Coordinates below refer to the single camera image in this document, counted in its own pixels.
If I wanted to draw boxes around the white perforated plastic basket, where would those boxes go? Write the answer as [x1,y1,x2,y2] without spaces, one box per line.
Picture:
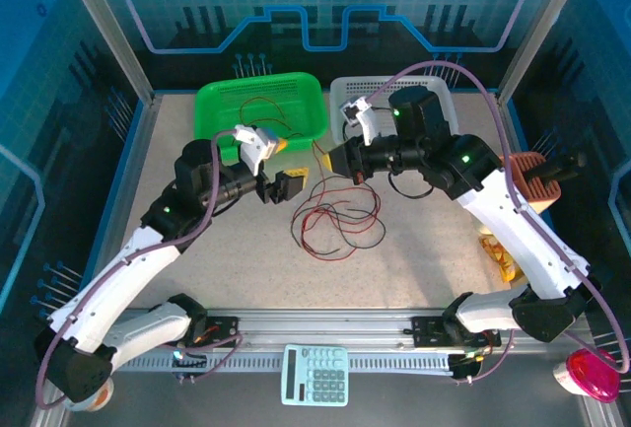
[328,75,461,152]

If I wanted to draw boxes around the green perforated plastic basket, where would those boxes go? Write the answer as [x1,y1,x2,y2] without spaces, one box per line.
[194,71,330,162]

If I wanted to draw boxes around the yellow snack packet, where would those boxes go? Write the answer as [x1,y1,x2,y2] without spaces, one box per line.
[480,234,525,284]

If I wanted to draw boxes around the light blue calculator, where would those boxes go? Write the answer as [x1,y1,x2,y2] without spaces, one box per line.
[280,343,350,407]

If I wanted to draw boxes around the white cup with pink lid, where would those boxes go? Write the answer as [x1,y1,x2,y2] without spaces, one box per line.
[551,347,622,404]

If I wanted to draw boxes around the purple camera cable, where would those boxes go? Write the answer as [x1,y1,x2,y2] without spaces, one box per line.
[34,130,247,411]
[367,60,631,385]

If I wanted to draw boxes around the aluminium side rail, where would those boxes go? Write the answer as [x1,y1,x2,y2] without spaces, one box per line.
[29,94,164,427]

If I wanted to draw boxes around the black tool handle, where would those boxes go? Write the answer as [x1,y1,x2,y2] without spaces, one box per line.
[526,151,588,186]

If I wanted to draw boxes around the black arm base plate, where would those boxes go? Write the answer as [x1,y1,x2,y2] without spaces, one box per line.
[411,316,502,349]
[150,316,241,349]

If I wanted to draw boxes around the aluminium extrusion rail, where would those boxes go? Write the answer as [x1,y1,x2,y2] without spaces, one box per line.
[206,306,593,350]

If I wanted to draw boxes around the aluminium frame post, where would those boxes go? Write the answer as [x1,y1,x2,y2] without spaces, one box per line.
[56,0,157,106]
[496,0,593,106]

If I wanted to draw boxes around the white slotted cable duct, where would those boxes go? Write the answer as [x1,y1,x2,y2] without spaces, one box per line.
[112,350,456,375]

